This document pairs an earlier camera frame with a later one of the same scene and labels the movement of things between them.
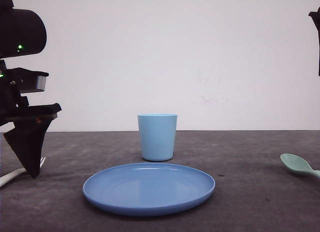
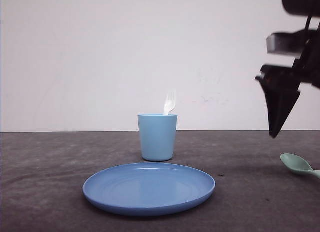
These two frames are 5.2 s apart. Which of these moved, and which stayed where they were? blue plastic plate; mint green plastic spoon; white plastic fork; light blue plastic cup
Moved: white plastic fork
Stayed: blue plastic plate; light blue plastic cup; mint green plastic spoon
